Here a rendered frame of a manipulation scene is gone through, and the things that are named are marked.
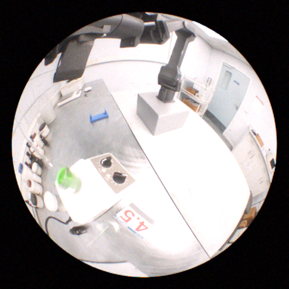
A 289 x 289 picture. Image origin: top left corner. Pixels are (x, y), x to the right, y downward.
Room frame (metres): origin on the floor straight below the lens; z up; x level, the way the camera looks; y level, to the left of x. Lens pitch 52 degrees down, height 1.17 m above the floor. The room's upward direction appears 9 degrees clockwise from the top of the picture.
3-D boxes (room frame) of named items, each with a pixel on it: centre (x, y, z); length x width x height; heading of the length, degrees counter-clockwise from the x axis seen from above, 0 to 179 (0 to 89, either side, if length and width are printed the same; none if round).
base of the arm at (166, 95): (0.39, -0.06, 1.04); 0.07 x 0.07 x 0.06; 37
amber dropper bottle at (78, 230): (-0.14, 0.14, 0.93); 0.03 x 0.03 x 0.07
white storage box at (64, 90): (0.92, 1.03, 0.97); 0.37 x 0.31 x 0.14; 33
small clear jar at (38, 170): (-0.05, 0.46, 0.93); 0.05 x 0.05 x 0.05
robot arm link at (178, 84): (0.38, -0.06, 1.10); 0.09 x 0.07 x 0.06; 60
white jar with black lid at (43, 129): (0.17, 0.63, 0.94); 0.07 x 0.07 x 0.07
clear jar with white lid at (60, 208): (-0.09, 0.23, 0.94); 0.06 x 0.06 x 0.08
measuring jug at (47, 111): (0.28, 0.73, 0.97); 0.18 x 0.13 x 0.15; 156
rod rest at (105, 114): (0.33, 0.25, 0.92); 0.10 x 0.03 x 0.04; 126
